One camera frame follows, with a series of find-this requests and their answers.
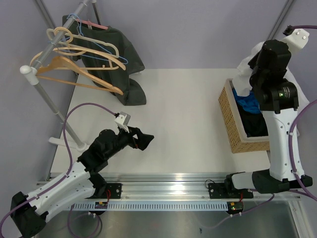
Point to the black t shirt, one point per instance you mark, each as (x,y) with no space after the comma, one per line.
(254,124)

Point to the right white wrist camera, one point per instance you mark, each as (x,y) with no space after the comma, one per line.
(295,38)

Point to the cream plastic hanger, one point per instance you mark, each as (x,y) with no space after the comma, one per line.
(102,45)

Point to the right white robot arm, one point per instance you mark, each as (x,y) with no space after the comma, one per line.
(279,103)

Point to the metal clothes rack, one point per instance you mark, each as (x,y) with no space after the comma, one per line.
(29,73)

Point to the brown wooden hanger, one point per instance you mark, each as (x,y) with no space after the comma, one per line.
(59,62)

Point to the wicker laundry basket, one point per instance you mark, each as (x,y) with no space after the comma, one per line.
(238,139)

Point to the bright blue t shirt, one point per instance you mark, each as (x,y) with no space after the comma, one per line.
(248,103)

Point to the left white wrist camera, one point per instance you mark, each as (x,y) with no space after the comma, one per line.
(122,120)

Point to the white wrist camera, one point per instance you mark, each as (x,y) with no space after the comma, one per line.
(122,120)
(295,38)

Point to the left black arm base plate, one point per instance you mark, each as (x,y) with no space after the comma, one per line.
(113,190)

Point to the white slotted cable duct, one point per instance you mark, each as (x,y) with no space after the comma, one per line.
(152,206)

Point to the white t shirt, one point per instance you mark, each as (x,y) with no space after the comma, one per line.
(241,80)

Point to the light blue wire hanger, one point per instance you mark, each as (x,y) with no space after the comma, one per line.
(80,32)

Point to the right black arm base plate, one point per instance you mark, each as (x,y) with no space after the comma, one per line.
(219,191)

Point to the aluminium mounting rail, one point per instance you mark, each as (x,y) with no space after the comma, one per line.
(164,187)

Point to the beige wooden hanger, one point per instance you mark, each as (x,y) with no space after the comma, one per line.
(79,51)

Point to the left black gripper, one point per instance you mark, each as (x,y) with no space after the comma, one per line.
(142,140)

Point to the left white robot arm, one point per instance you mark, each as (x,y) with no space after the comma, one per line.
(31,212)

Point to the pink hanger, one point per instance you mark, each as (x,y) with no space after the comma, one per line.
(89,23)

